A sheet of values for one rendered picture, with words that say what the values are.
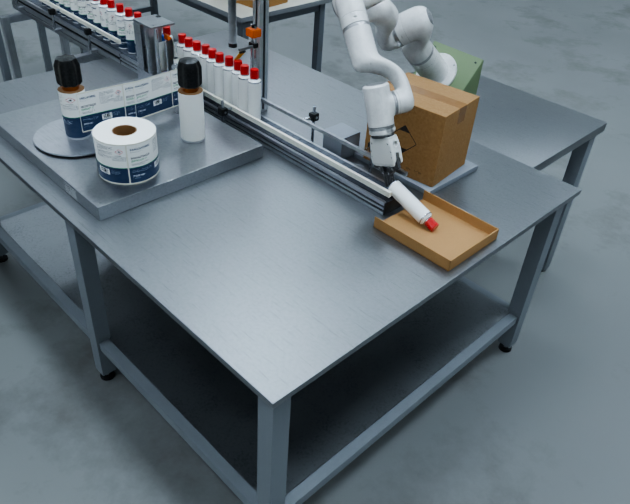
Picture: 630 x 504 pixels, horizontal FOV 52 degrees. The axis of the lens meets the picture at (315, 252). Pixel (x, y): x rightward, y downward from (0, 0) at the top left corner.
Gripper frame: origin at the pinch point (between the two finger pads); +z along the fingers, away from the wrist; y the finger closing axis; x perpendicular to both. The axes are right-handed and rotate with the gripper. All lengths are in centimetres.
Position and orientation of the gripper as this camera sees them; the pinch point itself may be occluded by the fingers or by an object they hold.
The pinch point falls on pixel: (389, 179)
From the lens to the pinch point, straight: 215.8
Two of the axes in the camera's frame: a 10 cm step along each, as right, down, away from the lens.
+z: 1.8, 9.1, 3.8
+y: -6.7, -1.7, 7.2
